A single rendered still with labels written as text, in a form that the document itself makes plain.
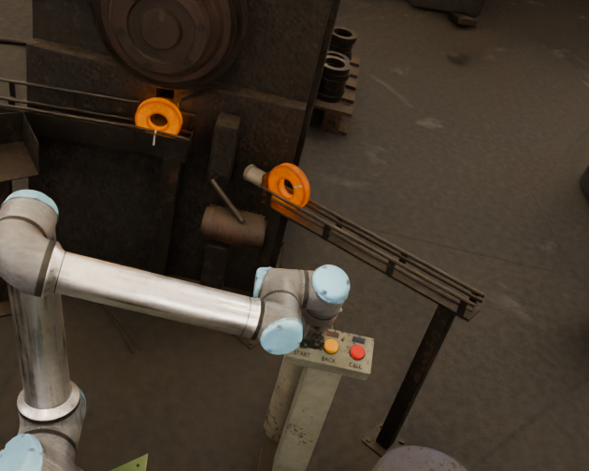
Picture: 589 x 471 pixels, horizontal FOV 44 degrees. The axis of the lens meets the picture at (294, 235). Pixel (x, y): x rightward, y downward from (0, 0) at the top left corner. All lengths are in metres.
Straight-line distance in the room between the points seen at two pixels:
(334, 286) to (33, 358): 0.72
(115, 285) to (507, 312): 2.24
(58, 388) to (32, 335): 0.18
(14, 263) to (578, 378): 2.41
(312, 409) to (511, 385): 1.12
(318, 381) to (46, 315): 0.79
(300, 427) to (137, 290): 0.92
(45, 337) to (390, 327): 1.67
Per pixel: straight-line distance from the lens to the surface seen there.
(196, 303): 1.51
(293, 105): 2.53
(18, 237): 1.52
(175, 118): 2.53
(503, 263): 3.69
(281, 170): 2.37
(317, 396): 2.15
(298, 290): 1.66
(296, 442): 2.32
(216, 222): 2.51
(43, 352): 1.80
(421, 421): 2.79
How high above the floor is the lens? 2.04
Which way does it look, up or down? 37 degrees down
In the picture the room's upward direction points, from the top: 15 degrees clockwise
